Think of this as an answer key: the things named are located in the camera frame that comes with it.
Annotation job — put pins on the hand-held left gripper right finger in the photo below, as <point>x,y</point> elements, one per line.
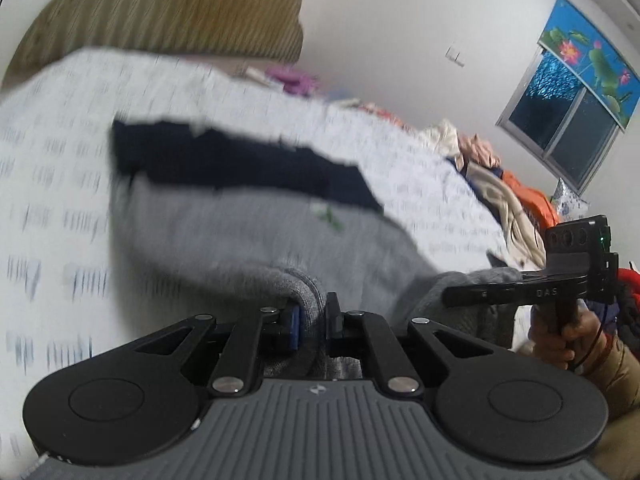
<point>334,325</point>

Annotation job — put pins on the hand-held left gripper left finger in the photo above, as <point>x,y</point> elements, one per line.
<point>294,330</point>

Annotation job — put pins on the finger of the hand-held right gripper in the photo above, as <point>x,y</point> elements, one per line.
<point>485,296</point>

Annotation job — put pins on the grey sweater with navy sleeves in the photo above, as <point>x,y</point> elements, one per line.
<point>225,230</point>

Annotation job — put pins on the person's right forearm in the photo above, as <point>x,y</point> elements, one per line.
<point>620,375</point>

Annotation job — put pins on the beige clothes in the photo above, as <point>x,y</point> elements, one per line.
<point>510,215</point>

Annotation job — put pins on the pink clothes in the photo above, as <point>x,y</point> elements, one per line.
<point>480,150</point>

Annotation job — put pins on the person's right hand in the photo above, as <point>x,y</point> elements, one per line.
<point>575,350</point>

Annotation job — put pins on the blue white patterned bag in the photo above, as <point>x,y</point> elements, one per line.
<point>570,200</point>

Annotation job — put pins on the orange cloth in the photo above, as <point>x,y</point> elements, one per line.
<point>537,200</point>

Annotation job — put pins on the window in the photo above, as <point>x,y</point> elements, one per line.
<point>565,125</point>

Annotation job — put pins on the red patterned cloth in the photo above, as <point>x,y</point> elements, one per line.
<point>382,114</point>

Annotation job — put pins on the blue cloth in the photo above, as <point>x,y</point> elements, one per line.
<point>340,96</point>

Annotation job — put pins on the blue floral window blind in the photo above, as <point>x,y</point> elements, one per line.
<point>590,45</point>

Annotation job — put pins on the purple cloth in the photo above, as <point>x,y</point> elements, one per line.
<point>295,80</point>

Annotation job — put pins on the white script-printed bed sheet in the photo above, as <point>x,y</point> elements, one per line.
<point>50,160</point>

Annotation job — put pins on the olive padded headboard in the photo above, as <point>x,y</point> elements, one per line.
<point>175,10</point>

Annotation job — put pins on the white light switch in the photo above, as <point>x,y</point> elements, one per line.
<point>455,55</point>

